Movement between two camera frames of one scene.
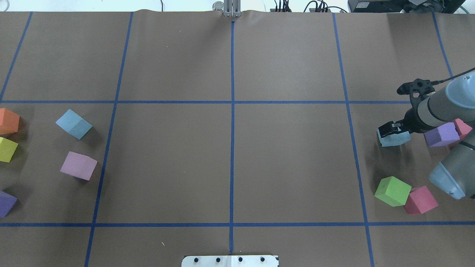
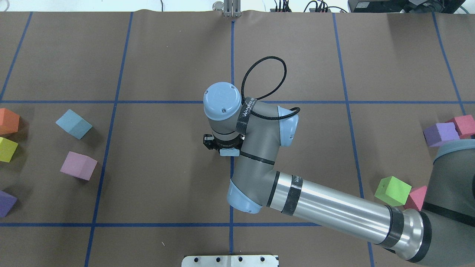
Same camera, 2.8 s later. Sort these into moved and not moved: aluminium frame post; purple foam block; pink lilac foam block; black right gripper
Moved: black right gripper
Not moved: purple foam block; pink lilac foam block; aluminium frame post
